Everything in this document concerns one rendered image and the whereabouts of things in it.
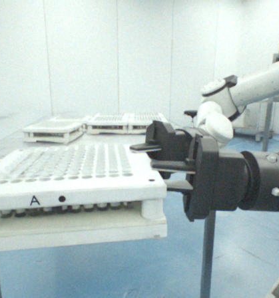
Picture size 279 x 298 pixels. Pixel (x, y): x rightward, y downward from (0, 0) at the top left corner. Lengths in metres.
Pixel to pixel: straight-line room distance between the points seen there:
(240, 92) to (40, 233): 0.70
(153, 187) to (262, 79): 0.62
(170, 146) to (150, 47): 4.93
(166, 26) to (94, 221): 5.42
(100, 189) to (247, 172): 0.20
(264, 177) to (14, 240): 0.32
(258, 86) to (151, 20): 4.70
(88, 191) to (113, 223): 0.05
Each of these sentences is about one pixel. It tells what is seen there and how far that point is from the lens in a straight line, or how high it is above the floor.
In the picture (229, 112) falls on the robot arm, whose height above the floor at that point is 1.07.
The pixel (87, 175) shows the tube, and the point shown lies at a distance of 0.36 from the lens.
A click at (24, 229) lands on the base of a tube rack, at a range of 0.36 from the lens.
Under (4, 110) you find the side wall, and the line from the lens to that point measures 4.45.
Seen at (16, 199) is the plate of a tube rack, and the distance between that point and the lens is 0.35.
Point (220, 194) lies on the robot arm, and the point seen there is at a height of 1.01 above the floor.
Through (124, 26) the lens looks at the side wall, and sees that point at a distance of 5.18.
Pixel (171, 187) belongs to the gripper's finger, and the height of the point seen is 1.02.
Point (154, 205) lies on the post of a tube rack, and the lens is 0.34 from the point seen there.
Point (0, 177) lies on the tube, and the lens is 0.38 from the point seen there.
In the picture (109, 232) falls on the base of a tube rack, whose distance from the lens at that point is 0.35.
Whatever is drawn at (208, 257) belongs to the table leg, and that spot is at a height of 0.33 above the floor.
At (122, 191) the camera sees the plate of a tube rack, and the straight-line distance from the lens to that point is 0.33.
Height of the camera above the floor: 1.16
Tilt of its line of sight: 14 degrees down
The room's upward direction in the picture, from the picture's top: straight up
